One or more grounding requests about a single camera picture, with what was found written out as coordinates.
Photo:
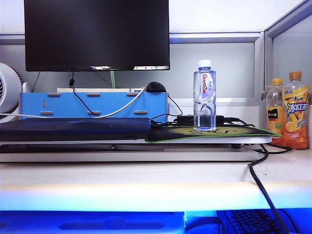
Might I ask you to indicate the green monitor stand strip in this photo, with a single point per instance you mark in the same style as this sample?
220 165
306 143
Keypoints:
112 79

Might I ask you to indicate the small orange juice bottle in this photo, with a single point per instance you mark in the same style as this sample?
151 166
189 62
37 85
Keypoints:
275 114

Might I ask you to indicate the black computer mouse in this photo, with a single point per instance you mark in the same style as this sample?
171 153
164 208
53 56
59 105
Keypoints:
156 87

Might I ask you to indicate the grey aluminium partition frame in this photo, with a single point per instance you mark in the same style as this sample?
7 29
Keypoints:
214 37

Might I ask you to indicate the clear mineral water bottle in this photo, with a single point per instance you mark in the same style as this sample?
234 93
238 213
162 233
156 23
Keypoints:
204 97

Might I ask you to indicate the black green-edged mouse pad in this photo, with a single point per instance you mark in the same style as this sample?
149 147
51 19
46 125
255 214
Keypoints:
231 132

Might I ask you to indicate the dark closed laptop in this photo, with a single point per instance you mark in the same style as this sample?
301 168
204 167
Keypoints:
73 128

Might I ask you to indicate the white round desk fan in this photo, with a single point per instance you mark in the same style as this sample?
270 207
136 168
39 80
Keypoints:
9 92

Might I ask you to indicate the black keyboard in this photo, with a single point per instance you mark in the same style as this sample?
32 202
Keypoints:
251 221

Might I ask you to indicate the white raised desk platform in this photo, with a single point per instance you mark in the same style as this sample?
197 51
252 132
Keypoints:
122 156

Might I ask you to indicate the black power adapter brick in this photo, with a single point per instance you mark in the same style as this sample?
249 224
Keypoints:
185 119

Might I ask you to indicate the large iced tea bottle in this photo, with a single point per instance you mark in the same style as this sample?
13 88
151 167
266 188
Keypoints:
296 117

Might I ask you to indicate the black computer monitor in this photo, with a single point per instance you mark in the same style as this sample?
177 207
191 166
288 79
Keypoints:
97 34

